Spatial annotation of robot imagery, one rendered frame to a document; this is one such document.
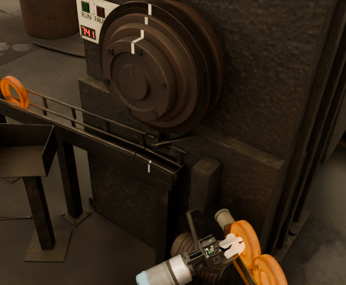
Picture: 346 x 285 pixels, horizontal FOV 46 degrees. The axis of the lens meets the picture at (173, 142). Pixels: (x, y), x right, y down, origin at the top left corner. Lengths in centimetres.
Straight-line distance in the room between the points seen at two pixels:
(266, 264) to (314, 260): 110
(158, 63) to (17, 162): 90
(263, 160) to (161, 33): 56
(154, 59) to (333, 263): 156
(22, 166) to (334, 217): 174
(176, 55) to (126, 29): 19
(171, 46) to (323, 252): 153
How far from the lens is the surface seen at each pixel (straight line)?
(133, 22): 134
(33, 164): 186
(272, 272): 125
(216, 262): 136
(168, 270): 133
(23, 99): 217
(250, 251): 134
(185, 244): 159
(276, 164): 145
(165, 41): 127
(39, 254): 229
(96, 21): 169
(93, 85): 181
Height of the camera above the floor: 180
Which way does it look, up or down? 39 degrees down
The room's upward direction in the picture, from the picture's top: 3 degrees clockwise
